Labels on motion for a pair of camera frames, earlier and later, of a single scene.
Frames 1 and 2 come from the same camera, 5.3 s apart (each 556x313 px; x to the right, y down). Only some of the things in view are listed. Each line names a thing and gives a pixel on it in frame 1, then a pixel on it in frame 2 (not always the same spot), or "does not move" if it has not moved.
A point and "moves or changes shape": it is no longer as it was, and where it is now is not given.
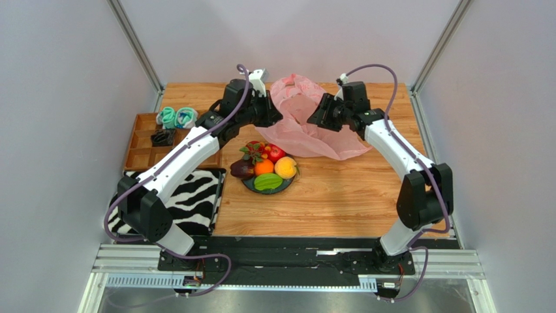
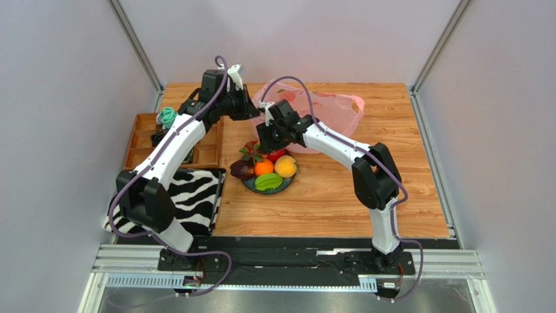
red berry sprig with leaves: x=254 y=150 does not move
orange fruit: x=263 y=167 does not move
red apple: x=275 y=152 does not move
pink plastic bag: x=297 y=98 moves or changes shape
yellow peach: x=285 y=167 does not move
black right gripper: x=327 y=113 -> x=265 y=141
